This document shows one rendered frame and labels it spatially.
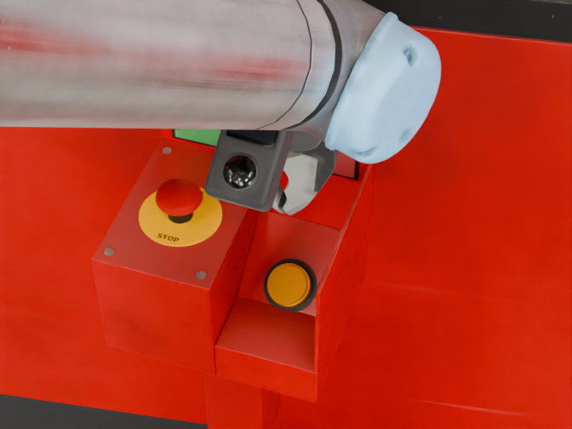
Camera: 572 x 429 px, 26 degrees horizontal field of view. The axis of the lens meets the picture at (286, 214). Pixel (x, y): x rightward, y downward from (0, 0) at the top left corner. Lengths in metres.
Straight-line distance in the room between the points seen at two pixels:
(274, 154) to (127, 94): 0.36
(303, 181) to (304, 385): 0.21
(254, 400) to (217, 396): 0.04
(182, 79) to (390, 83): 0.14
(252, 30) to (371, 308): 0.96
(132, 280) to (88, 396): 0.73
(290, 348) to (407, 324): 0.45
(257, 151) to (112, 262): 0.24
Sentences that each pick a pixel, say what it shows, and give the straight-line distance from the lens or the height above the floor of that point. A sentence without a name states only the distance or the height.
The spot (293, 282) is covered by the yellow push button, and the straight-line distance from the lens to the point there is 1.08.
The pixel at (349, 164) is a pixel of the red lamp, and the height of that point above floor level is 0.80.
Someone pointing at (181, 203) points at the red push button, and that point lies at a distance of 1.04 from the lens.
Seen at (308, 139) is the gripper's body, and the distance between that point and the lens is 0.90.
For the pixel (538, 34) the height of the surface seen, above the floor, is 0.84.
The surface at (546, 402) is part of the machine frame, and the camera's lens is 1.60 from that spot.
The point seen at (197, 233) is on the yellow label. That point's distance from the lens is 1.05.
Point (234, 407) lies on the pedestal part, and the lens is 1.23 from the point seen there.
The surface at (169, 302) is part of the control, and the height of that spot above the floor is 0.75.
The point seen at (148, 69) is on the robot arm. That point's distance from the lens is 0.50.
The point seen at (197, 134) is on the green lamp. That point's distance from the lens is 1.12.
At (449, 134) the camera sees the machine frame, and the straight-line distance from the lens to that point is 1.27.
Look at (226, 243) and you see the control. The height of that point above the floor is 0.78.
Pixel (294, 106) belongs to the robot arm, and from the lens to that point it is 0.60.
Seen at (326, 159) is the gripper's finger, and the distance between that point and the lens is 0.92.
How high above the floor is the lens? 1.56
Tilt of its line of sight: 47 degrees down
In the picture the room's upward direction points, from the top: straight up
